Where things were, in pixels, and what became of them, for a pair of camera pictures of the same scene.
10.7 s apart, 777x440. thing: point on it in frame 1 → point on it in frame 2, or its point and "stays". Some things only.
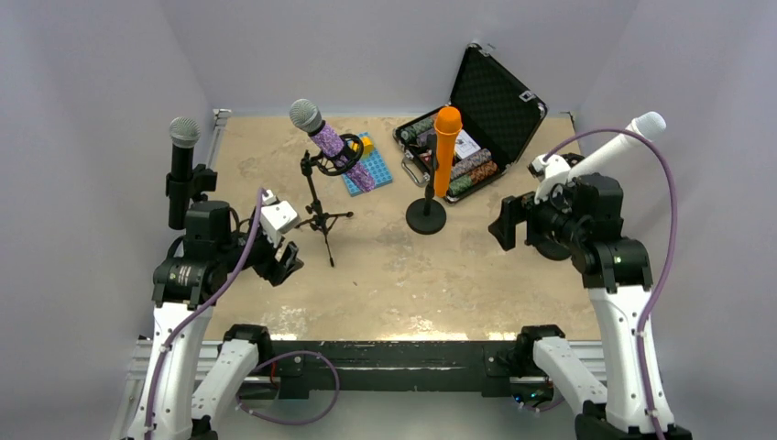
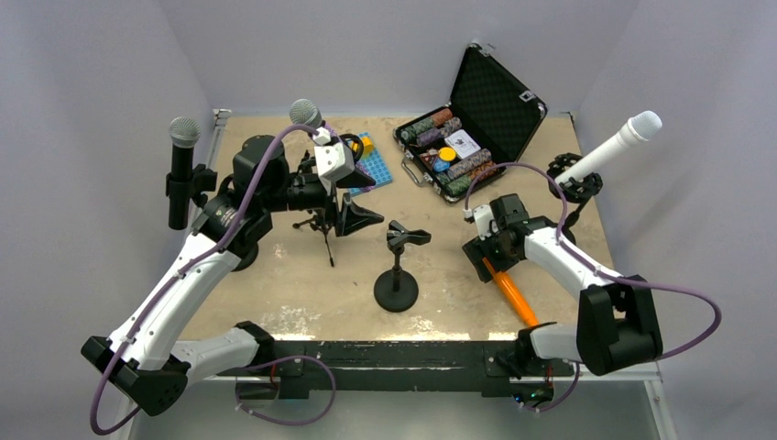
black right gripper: (514, 209) → (476, 249)
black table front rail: (295, 368) stays
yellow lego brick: (368, 147) stays
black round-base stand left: (202, 180) stays
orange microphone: (447, 126) → (515, 296)
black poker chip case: (499, 120) stays
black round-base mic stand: (427, 215) → (397, 290)
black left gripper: (272, 269) → (352, 215)
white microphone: (652, 124) stays
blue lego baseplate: (377, 165) stays
